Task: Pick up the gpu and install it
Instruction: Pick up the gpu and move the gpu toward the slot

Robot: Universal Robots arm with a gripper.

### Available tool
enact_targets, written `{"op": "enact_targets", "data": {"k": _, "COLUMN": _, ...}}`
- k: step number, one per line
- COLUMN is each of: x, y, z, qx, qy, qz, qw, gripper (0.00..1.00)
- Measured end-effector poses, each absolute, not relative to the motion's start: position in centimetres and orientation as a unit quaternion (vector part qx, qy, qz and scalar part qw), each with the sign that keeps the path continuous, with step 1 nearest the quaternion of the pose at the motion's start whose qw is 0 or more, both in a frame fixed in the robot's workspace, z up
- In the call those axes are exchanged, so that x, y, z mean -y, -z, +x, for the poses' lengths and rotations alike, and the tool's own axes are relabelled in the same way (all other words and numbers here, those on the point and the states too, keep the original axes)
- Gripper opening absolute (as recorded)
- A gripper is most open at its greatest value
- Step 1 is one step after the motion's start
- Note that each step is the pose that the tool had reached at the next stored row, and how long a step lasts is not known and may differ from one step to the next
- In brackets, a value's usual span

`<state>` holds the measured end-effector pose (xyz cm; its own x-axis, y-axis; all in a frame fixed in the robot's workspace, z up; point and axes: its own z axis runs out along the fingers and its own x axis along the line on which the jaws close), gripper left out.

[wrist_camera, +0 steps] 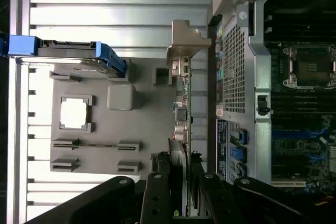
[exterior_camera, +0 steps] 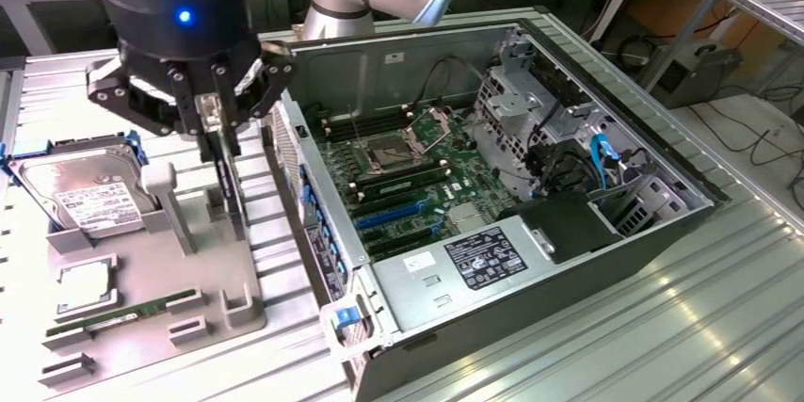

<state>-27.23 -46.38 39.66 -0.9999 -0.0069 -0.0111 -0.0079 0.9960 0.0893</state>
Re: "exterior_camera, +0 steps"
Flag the thin locking lever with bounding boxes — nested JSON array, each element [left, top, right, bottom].
[[349, 104, 364, 150]]

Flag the hard disk with blue caddy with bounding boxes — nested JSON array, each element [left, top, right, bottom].
[[2, 131, 157, 239]]

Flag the CPU socket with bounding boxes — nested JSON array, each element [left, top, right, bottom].
[[365, 135, 417, 171]]

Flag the metal socket cover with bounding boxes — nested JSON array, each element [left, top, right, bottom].
[[405, 106, 458, 140]]

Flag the black installed RAM stick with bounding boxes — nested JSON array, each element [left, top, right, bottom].
[[356, 168, 450, 201]]

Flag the blue expansion slot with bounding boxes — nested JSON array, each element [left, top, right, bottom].
[[353, 201, 424, 230]]

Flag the green motherboard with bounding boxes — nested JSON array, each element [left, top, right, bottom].
[[313, 104, 538, 263]]

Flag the grey parts rack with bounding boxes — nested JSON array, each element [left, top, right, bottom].
[[36, 161, 270, 397]]

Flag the silver CPU chip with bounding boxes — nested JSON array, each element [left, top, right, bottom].
[[54, 262, 120, 314]]

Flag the metal disk bay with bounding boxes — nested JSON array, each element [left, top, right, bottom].
[[474, 65, 593, 140]]

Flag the silver chipset heatsink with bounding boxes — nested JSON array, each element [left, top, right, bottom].
[[446, 207, 498, 234]]

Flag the green RAM stick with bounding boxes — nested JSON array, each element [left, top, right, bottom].
[[46, 288, 197, 333]]

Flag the grey power supply unit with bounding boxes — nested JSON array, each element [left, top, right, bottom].
[[369, 213, 558, 333]]

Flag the black plastic shroud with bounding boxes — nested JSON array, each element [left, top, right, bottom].
[[493, 191, 624, 265]]

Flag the open black PC case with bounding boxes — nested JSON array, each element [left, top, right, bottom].
[[258, 17, 734, 402]]

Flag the grey box on floor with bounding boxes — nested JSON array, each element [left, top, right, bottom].
[[644, 38, 744, 110]]

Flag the long black cable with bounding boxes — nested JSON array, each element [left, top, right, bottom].
[[422, 56, 489, 107]]

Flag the black wire bundle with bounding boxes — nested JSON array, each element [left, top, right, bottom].
[[525, 144, 597, 199]]

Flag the blue wire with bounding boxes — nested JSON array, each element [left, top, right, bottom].
[[588, 132, 616, 192]]

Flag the aluminium frame table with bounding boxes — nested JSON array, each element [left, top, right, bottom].
[[640, 0, 804, 95]]

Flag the black floor cables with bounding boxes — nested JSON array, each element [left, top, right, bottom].
[[589, 32, 804, 172]]

